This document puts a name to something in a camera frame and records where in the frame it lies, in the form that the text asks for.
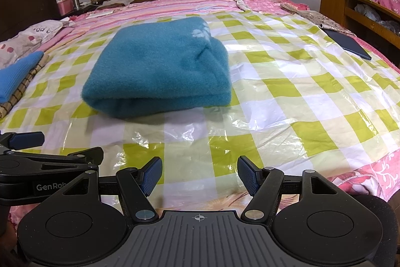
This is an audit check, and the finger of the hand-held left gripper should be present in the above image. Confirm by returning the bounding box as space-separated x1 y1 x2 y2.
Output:
22 146 104 177
0 131 45 151

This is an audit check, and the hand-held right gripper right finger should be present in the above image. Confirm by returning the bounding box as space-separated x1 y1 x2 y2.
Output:
237 155 340 221

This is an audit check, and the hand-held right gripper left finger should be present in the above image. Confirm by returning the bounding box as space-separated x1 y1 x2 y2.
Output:
62 156 164 222

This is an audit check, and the teal fuzzy sweater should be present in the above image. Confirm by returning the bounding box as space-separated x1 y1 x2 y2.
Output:
81 16 233 120

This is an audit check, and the beige striped folded garment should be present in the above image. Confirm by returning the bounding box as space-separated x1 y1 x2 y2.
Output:
0 54 51 114

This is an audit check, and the blue knit sweater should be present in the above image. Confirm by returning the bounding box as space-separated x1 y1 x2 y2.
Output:
0 51 44 103

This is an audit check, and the grey pillow with pink dots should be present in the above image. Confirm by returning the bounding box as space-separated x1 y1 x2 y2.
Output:
0 20 71 70

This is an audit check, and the pink storage box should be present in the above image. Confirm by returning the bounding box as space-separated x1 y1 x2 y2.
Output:
57 0 76 16

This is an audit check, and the dark wooden headboard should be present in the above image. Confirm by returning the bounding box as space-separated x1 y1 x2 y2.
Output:
0 0 61 42

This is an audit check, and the dark nightstand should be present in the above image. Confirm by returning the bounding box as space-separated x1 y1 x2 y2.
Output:
62 1 104 17

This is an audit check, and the dark tablet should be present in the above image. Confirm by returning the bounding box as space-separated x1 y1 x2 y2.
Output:
322 28 372 61

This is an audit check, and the pale grey pillow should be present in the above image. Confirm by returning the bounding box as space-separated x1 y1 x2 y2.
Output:
95 0 138 9

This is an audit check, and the beige floral cloth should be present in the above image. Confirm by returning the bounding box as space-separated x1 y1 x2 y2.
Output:
233 0 251 12

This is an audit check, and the brown patterned cloth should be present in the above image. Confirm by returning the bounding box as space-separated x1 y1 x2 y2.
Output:
279 2 357 38

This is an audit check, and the pink striped quilt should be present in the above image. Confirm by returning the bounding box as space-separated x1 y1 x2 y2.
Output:
0 0 400 224

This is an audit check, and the wooden shelf unit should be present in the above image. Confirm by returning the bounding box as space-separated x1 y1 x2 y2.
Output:
319 0 400 67

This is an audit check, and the white plastic bag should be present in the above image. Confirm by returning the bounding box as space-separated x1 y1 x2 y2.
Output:
354 3 380 20

